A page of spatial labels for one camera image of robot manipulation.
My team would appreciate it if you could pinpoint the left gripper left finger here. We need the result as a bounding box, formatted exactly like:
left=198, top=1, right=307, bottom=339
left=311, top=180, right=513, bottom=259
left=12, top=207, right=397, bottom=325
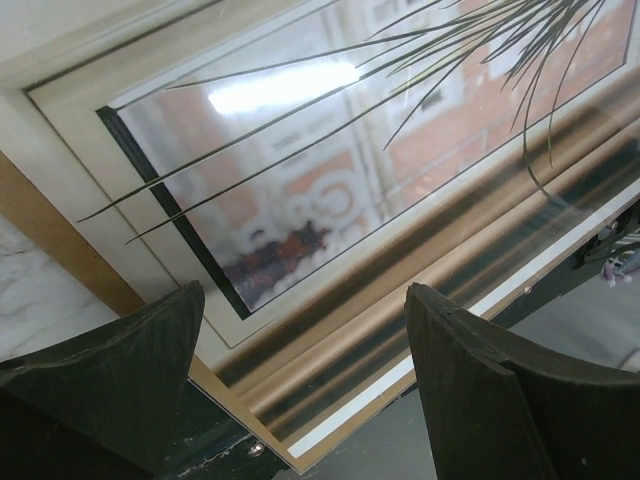
left=1, top=281, right=205, bottom=479

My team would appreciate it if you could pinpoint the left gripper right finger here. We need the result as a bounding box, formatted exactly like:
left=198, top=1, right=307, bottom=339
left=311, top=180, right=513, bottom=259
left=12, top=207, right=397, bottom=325
left=405, top=283, right=639, bottom=479

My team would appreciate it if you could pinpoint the plant photo with backing board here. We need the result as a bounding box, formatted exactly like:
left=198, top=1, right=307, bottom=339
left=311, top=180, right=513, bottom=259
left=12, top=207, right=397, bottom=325
left=1, top=1, right=639, bottom=473

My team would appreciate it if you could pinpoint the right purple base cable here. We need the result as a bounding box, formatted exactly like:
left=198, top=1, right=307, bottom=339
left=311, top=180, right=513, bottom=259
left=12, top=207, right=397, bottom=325
left=602, top=249, right=640, bottom=289

